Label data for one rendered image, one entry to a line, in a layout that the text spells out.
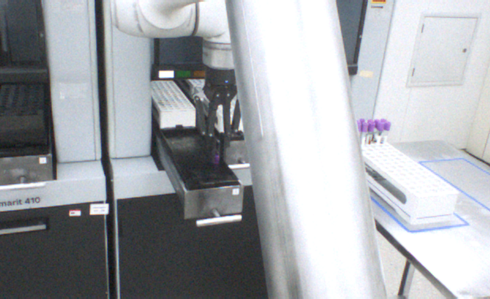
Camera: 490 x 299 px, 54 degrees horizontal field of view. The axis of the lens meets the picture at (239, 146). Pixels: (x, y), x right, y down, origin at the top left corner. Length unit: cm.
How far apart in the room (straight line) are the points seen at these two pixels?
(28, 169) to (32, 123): 12
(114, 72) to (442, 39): 233
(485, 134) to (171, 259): 257
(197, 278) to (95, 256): 32
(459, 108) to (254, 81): 313
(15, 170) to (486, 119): 295
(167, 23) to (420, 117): 253
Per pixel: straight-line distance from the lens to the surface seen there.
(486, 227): 109
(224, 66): 107
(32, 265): 140
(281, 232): 40
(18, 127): 130
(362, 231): 40
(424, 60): 318
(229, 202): 110
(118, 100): 130
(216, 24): 104
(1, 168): 126
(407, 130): 329
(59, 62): 127
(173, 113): 135
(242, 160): 134
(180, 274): 149
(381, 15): 153
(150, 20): 97
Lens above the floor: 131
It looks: 23 degrees down
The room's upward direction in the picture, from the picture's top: 4 degrees clockwise
